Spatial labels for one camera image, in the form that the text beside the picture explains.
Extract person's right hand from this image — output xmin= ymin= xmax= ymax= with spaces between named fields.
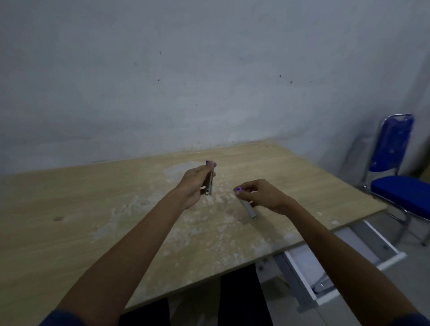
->
xmin=234 ymin=179 xmax=298 ymax=216

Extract person's left hand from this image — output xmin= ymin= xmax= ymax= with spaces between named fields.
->
xmin=173 ymin=161 xmax=217 ymax=211

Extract silver metal bar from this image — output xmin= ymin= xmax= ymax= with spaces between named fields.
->
xmin=239 ymin=198 xmax=257 ymax=220

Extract silver metal stapler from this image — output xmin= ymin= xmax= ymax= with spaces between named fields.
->
xmin=204 ymin=165 xmax=215 ymax=196

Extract person's left forearm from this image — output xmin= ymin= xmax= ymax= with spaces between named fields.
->
xmin=55 ymin=193 xmax=189 ymax=326

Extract person's right forearm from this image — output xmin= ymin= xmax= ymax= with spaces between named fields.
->
xmin=286 ymin=202 xmax=419 ymax=326

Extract white open drawer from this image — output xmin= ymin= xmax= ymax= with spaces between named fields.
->
xmin=275 ymin=220 xmax=408 ymax=313

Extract person's black trousers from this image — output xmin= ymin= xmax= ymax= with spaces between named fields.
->
xmin=118 ymin=263 xmax=274 ymax=326

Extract small silver object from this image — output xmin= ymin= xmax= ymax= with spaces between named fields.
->
xmin=311 ymin=275 xmax=337 ymax=297

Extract person's blue right sleeve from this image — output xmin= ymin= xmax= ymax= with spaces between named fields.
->
xmin=386 ymin=312 xmax=430 ymax=326

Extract person's blue sleeve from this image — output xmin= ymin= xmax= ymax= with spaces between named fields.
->
xmin=38 ymin=308 xmax=88 ymax=326
xmin=386 ymin=312 xmax=430 ymax=326

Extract person's blue left sleeve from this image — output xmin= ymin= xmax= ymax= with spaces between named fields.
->
xmin=38 ymin=308 xmax=88 ymax=326

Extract grey metal table frame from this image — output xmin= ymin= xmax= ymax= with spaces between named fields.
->
xmin=255 ymin=253 xmax=287 ymax=284

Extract blue chair with chrome frame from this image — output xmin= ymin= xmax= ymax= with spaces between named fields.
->
xmin=355 ymin=114 xmax=430 ymax=247

